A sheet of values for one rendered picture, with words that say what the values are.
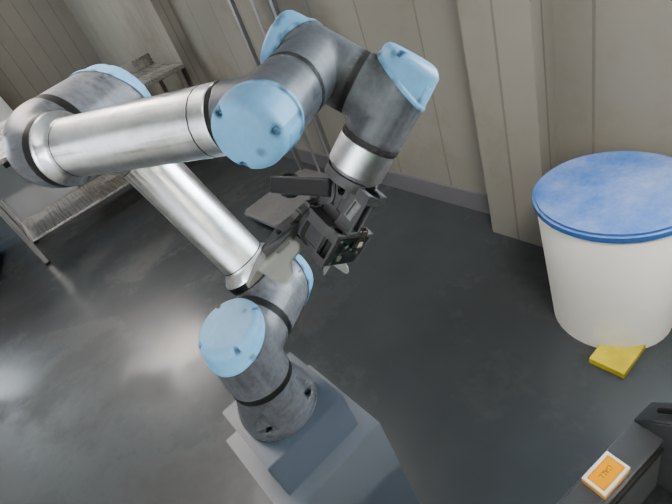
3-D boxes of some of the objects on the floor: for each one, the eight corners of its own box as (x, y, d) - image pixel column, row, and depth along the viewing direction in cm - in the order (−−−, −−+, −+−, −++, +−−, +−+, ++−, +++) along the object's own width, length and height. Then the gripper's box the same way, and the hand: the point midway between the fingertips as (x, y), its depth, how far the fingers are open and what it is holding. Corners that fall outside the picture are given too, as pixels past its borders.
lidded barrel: (578, 255, 212) (576, 141, 178) (712, 296, 176) (741, 162, 142) (518, 323, 195) (503, 211, 161) (652, 385, 158) (669, 256, 124)
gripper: (324, 194, 50) (258, 323, 59) (422, 195, 64) (357, 299, 74) (280, 151, 54) (225, 279, 63) (381, 162, 68) (324, 264, 78)
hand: (284, 277), depth 70 cm, fingers open, 14 cm apart
